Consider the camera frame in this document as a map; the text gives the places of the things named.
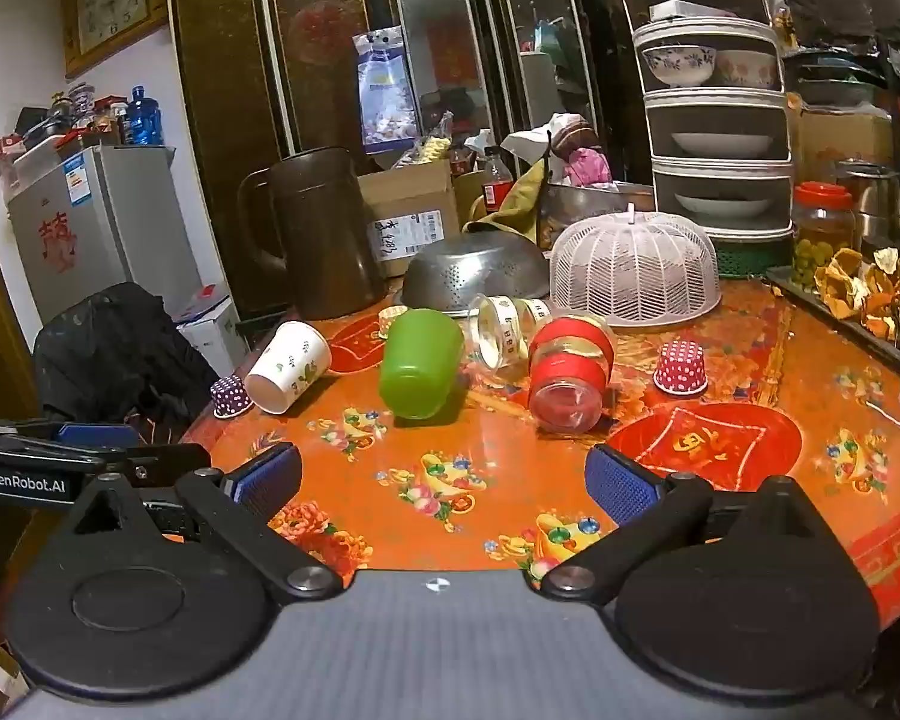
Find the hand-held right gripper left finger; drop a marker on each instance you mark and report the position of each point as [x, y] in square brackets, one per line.
[264, 478]

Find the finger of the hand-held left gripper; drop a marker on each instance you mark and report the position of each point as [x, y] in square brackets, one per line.
[99, 435]
[157, 457]

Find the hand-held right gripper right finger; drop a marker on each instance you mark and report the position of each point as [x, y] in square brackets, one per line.
[621, 486]

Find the purple dotted cupcake cup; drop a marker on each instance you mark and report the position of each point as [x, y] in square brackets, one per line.
[230, 396]

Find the white floral paper cup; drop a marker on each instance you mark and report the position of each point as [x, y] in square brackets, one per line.
[285, 367]

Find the red dotted cupcake cup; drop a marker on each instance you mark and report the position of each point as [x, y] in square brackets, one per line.
[680, 369]

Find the green plastic cup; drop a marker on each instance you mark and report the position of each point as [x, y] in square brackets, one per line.
[420, 364]

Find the clear cup with patterned band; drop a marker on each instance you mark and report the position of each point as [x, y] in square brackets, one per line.
[499, 330]

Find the small printed paper cup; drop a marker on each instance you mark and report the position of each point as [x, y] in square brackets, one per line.
[391, 321]

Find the black jacket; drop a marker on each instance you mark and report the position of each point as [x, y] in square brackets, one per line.
[112, 352]

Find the white and red carton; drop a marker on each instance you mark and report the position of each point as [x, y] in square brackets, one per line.
[210, 330]

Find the orange floral tablecloth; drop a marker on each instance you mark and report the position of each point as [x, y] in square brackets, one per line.
[480, 435]

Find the silver refrigerator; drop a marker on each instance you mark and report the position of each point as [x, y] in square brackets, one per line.
[105, 232]

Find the white plastic food cover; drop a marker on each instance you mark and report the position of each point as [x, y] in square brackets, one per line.
[634, 270]

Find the brown plastic pitcher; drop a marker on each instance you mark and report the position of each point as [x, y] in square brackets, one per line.
[319, 232]

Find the green plastic basket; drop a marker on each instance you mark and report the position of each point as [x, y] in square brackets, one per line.
[742, 259]

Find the metal colander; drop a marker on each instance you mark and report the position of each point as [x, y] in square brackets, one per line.
[476, 266]

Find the dark tray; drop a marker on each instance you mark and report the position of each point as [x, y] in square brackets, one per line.
[795, 286]

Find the metal basin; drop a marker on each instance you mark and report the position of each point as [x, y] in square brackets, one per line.
[596, 204]

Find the white plate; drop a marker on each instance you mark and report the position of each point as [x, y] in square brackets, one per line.
[720, 143]
[720, 205]

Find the cardboard box with label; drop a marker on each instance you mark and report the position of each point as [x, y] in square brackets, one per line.
[412, 217]

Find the olive cloth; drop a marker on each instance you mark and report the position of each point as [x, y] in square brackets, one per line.
[514, 204]

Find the dried orange peels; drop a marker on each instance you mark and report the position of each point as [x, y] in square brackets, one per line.
[862, 289]

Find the blue water bottle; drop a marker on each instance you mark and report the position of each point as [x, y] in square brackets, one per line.
[145, 118]

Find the pink cloth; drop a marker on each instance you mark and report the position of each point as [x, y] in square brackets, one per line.
[586, 166]

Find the glass jar with red lid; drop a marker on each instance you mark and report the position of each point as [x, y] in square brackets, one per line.
[821, 232]

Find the soda bottle with red label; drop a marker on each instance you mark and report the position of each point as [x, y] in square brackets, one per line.
[497, 181]

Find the blue and white porcelain jar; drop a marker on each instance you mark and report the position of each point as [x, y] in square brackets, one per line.
[81, 101]

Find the white tiered dish rack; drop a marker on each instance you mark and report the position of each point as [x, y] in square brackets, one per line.
[784, 165]

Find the dark wooden wardrobe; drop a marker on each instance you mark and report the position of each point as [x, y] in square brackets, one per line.
[225, 90]

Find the clear snack bag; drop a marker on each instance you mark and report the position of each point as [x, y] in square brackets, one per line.
[427, 146]

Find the metal kettle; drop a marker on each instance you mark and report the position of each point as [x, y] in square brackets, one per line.
[870, 199]

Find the blue and white package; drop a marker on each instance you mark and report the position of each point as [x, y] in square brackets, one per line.
[386, 90]

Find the plain cardboard box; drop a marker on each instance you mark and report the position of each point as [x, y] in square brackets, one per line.
[844, 136]

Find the blue patterned bowl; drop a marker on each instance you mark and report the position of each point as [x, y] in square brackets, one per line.
[679, 66]

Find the floral bowl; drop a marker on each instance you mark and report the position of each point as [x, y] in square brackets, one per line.
[748, 69]

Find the flat white box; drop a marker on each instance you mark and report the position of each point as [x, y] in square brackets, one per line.
[690, 11]

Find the wooden framed wall clock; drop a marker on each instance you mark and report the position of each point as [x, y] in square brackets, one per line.
[112, 7]

